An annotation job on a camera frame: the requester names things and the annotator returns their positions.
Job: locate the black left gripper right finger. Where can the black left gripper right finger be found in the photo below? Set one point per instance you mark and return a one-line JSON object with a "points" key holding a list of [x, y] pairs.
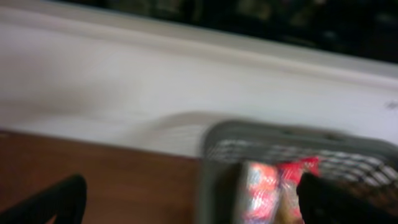
{"points": [[324, 203]]}

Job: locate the spaghetti pasta packet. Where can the spaghetti pasta packet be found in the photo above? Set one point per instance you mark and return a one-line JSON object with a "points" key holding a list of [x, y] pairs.
{"points": [[291, 174]]}

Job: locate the grey plastic basket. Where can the grey plastic basket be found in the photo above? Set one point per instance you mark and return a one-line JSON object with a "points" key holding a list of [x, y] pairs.
{"points": [[365, 168]]}

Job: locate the Kleenex tissue multipack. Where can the Kleenex tissue multipack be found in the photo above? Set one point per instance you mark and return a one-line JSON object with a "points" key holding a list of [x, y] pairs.
{"points": [[258, 194]]}

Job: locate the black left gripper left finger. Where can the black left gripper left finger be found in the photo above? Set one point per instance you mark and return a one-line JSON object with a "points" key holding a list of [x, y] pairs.
{"points": [[64, 201]]}

